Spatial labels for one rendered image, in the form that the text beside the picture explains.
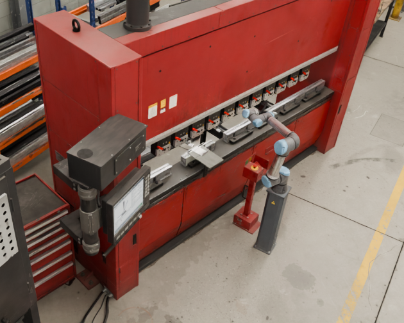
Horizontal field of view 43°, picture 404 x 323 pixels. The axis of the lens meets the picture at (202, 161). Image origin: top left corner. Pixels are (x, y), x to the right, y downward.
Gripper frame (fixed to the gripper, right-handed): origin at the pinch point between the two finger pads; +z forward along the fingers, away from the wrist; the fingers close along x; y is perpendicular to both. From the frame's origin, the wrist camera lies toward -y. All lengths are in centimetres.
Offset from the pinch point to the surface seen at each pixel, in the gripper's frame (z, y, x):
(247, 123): 12.7, 23.4, -37.3
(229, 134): -12.3, 33.1, -33.7
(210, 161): -55, 48, -9
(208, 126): -53, 20, -23
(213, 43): -81, -54, -4
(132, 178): -173, 33, 40
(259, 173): -1, 61, 3
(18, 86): -159, 24, -181
